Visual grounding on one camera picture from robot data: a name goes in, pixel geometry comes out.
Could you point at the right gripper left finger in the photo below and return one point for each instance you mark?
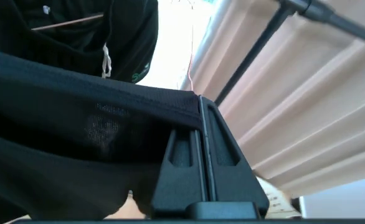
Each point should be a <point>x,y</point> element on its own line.
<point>179,183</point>

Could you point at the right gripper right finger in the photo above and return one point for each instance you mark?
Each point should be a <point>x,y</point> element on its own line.
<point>235,183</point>

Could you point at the black garment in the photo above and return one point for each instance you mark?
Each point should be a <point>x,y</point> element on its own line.
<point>61,155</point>
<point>129,37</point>

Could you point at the pink clothes hanger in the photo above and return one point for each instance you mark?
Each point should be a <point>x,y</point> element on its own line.
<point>190,62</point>
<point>67,22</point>

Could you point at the white laundry basket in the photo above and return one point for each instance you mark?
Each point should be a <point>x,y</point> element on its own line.
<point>279,202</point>

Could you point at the black clothes rack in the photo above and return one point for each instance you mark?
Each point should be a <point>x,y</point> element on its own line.
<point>251,53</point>

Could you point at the beige curtain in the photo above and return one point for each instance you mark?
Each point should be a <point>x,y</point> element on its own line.
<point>310,109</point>

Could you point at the window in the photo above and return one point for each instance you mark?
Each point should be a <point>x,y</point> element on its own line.
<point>170,46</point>

